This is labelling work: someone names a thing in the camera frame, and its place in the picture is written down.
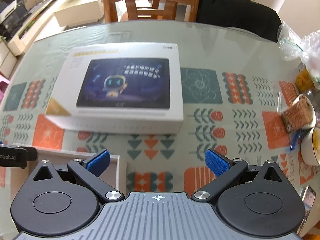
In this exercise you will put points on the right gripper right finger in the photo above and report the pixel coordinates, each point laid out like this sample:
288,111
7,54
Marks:
227,172

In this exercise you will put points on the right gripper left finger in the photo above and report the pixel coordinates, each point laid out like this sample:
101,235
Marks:
87,172

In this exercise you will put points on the white tablet box lid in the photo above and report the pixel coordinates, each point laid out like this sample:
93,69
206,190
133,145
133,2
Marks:
120,88

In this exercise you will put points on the purple plastic stool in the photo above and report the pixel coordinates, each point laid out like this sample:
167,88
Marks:
4,82

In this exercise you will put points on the white ceramic bowl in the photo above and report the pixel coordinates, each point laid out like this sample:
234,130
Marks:
310,147

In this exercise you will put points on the patterned green tablecloth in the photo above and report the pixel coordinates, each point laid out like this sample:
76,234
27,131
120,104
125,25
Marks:
234,85

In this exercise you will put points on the white tv cabinet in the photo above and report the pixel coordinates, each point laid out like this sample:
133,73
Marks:
31,27

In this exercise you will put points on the clear plastic bag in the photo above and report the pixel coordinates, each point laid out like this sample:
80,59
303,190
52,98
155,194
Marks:
293,47

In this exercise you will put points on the white low coffee table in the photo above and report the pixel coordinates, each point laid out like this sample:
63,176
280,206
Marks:
72,13

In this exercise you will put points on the black jacket on chair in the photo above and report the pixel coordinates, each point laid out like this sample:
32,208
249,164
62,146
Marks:
242,14

